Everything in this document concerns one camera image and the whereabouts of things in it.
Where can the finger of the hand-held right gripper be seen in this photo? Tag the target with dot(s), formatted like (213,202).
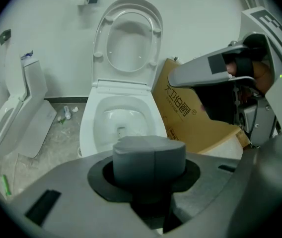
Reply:
(193,73)

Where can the blue plastic tool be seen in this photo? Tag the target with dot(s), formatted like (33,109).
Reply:
(26,55)

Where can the green scraps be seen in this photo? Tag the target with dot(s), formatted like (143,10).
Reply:
(61,121)

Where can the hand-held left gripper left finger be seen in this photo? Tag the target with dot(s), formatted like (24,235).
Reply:
(76,207)

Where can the black wall bracket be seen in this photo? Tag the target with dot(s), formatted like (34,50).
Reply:
(5,36)

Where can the white toilet with tank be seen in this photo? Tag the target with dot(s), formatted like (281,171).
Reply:
(34,88)

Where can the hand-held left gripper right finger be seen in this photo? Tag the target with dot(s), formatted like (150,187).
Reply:
(215,177)

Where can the white tankless toilet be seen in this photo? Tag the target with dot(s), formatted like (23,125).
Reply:
(89,133)

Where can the white crumpled paper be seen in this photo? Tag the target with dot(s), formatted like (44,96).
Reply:
(75,109)

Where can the person's right hand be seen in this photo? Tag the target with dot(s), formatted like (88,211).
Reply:
(262,76)

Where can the large cardboard box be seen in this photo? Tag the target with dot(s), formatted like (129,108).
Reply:
(193,133)

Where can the clear plastic bottle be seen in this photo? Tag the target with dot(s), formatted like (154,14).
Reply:
(67,113)

